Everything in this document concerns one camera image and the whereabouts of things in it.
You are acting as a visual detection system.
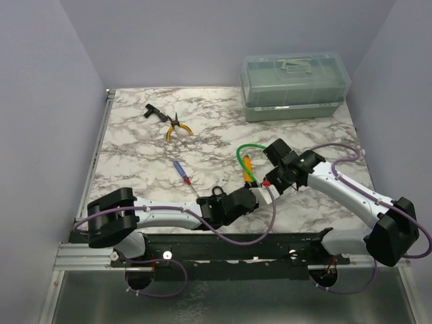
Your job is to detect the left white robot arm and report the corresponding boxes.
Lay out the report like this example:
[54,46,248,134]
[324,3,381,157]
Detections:
[87,187,259,267]

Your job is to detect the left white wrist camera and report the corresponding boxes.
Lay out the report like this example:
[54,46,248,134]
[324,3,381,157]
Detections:
[250,185,280,207]

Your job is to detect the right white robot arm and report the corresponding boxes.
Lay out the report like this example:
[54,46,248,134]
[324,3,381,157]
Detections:
[263,138,419,267]

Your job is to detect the black t-shaped tool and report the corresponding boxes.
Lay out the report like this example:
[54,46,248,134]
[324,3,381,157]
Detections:
[144,104,168,122]

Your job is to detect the clear green plastic toolbox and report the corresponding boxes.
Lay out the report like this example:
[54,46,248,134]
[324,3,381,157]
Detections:
[240,53,351,122]

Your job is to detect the green cable lock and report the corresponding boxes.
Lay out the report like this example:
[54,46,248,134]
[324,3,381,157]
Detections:
[236,143,265,182]

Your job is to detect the black padlock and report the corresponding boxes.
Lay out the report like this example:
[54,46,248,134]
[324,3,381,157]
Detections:
[212,186,225,196]

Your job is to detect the blue red screwdriver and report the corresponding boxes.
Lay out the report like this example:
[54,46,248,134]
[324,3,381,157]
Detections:
[173,161,199,197]

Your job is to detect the black mounting rail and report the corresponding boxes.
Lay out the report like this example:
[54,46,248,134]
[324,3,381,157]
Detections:
[111,229,350,288]

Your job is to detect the yellow handled pliers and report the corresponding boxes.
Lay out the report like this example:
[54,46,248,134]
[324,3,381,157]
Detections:
[166,113,194,142]

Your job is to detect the orange utility knife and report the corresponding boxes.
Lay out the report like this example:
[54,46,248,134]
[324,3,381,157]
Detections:
[242,155,254,187]

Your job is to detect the left aluminium extrusion rail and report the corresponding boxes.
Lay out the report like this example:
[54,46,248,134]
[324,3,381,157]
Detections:
[74,89,116,221]

